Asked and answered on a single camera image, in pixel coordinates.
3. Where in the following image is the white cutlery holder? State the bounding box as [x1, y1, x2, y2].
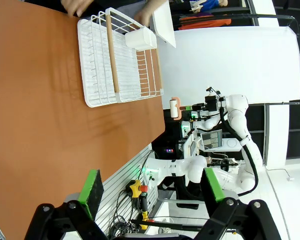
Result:
[124, 26, 158, 51]

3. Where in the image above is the orange background cloth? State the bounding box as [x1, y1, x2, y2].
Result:
[178, 14, 233, 31]

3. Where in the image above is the yellow emergency stop button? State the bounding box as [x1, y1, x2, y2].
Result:
[125, 179, 149, 199]

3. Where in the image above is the black shelving unit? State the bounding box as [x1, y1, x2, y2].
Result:
[247, 101, 300, 161]

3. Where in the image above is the person's right hand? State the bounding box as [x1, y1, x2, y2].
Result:
[61, 0, 95, 18]

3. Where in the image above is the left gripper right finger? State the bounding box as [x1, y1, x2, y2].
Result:
[194, 166, 282, 240]

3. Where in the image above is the black yellow hand tool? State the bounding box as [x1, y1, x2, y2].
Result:
[139, 194, 156, 230]

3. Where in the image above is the small tablet screen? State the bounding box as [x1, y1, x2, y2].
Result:
[200, 129, 224, 151]

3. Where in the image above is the thin black rod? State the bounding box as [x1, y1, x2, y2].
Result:
[130, 218, 204, 230]

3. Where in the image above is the person's black T-shirt torso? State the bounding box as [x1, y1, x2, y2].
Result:
[89, 0, 146, 12]

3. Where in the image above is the white adapter cable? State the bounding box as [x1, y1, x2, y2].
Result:
[264, 166, 295, 240]

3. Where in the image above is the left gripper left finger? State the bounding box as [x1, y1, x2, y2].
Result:
[24, 169, 109, 240]

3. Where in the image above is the large white panel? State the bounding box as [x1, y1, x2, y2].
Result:
[156, 25, 300, 111]

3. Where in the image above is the white wire dish rack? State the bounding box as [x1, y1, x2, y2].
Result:
[76, 7, 165, 109]

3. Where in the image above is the wooden rack handle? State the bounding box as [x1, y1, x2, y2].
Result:
[105, 13, 120, 94]
[155, 48, 164, 91]

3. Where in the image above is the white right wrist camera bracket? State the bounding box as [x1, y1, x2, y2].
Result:
[205, 86, 222, 99]

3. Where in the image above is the black cable bundle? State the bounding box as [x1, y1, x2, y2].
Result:
[107, 188, 142, 239]

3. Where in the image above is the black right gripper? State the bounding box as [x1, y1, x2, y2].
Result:
[185, 96, 218, 112]

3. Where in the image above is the bystander in blue top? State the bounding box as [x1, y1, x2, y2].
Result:
[189, 0, 229, 14]

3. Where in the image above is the aluminium slatted panel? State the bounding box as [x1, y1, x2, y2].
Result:
[94, 144, 159, 236]

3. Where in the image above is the black box with display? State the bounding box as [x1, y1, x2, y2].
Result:
[152, 139, 184, 161]

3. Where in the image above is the person's left hand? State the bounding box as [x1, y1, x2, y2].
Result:
[133, 0, 169, 27]

